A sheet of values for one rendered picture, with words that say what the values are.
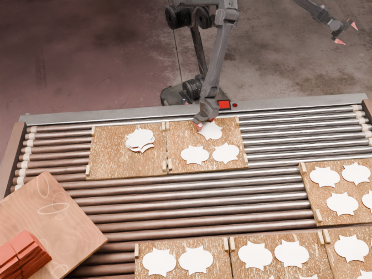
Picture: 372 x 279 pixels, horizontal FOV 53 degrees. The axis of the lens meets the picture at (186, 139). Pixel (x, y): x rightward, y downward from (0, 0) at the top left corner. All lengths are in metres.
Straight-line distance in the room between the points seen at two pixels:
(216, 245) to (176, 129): 0.71
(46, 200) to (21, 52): 2.92
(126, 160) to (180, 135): 0.32
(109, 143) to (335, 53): 2.88
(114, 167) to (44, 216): 0.43
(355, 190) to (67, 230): 1.36
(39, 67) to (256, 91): 2.26
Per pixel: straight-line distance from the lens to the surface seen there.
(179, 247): 1.72
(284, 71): 3.96
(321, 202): 1.91
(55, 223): 1.76
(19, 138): 2.25
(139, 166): 1.95
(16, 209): 1.87
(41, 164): 2.13
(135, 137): 2.03
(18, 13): 5.26
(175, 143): 2.02
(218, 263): 1.69
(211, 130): 2.07
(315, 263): 1.76
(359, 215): 1.93
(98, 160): 2.02
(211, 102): 1.90
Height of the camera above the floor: 2.52
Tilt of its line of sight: 51 degrees down
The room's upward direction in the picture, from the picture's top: 3 degrees counter-clockwise
